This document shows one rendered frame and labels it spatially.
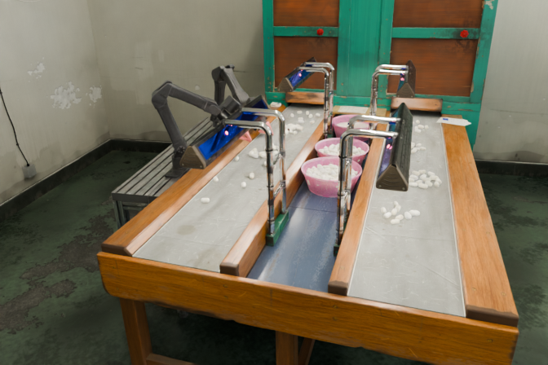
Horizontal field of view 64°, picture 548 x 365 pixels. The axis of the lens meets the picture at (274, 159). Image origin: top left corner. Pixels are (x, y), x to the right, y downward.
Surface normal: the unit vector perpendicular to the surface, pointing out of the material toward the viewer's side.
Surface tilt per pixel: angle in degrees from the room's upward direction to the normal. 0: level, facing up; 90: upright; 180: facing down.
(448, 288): 0
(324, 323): 90
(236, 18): 90
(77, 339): 0
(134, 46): 90
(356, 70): 90
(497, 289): 0
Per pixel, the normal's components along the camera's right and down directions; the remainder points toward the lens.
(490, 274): -0.02, -0.93
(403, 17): -0.30, 0.36
